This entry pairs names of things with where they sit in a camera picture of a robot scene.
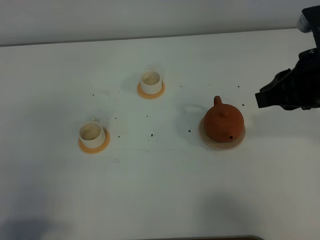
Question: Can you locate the far orange cup coaster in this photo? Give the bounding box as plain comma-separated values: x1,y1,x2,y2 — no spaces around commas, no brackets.
136,79,166,100

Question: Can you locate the orange cup coaster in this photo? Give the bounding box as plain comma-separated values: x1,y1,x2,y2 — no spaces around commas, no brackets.
78,127,110,154
136,79,166,100

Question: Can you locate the white teacup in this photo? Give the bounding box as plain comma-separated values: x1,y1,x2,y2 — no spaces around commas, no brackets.
79,118,107,149
140,70,163,95

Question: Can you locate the near white teacup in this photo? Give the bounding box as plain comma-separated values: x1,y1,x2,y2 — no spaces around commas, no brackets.
79,118,107,149

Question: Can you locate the near orange cup coaster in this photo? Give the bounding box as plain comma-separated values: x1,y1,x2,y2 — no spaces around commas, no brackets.
78,127,110,154

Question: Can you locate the far white teacup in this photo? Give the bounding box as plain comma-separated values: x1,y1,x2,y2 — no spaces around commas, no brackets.
140,70,163,95

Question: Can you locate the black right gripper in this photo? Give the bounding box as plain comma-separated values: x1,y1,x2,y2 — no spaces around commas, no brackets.
255,6,320,110

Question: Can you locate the brown clay teapot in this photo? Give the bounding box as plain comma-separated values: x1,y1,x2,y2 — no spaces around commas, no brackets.
203,96,245,143

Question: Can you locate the beige round teapot coaster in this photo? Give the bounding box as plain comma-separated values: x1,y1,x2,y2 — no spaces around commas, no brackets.
198,118,246,151

